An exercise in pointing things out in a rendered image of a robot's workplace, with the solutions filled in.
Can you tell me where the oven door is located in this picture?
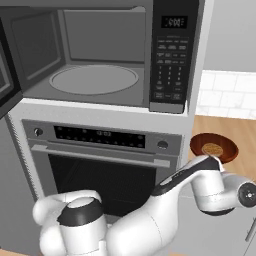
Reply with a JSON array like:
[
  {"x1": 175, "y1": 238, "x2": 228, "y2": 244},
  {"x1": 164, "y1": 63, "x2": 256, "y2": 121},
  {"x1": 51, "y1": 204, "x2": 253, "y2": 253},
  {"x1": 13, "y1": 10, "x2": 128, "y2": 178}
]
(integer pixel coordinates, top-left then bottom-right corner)
[{"x1": 27, "y1": 139, "x2": 181, "y2": 218}]

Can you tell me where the grey microwave oven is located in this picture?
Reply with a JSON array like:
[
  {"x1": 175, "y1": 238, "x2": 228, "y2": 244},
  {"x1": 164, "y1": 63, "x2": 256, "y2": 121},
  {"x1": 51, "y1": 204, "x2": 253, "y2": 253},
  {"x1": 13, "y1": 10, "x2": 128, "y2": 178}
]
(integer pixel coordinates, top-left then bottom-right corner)
[{"x1": 0, "y1": 0, "x2": 200, "y2": 114}]

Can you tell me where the round tan waffle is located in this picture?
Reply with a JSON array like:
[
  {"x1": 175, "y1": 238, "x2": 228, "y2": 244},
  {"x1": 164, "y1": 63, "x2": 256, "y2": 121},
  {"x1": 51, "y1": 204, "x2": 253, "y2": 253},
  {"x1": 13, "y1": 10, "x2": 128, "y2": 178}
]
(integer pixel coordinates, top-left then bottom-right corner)
[{"x1": 202, "y1": 142, "x2": 224, "y2": 158}]

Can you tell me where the brown wooden bowl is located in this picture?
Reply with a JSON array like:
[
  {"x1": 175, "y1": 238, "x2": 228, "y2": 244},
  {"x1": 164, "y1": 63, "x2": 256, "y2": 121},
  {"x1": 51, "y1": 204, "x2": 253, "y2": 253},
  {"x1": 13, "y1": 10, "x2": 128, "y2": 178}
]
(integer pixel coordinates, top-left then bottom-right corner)
[{"x1": 189, "y1": 132, "x2": 240, "y2": 165}]

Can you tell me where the black microwave door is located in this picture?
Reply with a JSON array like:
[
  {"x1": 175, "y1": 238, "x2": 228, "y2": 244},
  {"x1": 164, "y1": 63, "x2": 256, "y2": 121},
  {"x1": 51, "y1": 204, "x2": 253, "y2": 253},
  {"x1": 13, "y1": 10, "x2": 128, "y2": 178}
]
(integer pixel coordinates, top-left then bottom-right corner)
[{"x1": 0, "y1": 18, "x2": 24, "y2": 120}]

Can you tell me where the grey cabinet door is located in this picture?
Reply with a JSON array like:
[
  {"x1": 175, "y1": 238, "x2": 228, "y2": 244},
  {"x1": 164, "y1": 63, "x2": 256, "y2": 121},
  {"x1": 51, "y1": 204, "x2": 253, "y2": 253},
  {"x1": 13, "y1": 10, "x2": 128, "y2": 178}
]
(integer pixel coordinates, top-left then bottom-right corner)
[{"x1": 169, "y1": 194, "x2": 256, "y2": 256}]

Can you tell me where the round oven knob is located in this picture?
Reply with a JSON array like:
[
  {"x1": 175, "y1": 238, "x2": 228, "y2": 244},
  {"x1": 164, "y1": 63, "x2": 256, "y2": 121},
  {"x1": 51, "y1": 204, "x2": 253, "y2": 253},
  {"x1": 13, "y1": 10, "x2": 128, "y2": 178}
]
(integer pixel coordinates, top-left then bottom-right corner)
[
  {"x1": 33, "y1": 127, "x2": 45, "y2": 138},
  {"x1": 157, "y1": 139, "x2": 169, "y2": 150}
]

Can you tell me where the stainless steel oven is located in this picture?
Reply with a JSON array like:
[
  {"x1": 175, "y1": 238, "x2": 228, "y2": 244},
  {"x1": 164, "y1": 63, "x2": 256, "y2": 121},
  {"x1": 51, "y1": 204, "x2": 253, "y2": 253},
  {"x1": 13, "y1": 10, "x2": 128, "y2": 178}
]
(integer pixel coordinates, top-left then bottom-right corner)
[{"x1": 21, "y1": 119, "x2": 184, "y2": 218}]

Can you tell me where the grey tall cabinet housing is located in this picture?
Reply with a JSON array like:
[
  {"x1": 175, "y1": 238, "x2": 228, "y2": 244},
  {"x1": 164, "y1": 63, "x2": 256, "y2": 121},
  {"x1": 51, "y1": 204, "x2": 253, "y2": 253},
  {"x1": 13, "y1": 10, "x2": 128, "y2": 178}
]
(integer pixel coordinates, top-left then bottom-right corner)
[{"x1": 7, "y1": 0, "x2": 215, "y2": 201}]

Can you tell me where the silver oven door handle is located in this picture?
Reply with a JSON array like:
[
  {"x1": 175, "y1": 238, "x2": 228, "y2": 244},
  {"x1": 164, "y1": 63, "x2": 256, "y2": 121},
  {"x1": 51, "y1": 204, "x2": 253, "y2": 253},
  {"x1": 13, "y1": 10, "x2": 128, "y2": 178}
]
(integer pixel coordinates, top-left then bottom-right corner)
[{"x1": 30, "y1": 143, "x2": 171, "y2": 169}]

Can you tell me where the silver cabinet handle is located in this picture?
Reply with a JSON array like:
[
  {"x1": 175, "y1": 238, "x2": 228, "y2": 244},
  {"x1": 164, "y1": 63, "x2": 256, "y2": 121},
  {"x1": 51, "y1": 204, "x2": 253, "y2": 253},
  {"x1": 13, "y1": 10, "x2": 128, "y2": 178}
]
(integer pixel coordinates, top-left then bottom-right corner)
[{"x1": 244, "y1": 218, "x2": 256, "y2": 243}]

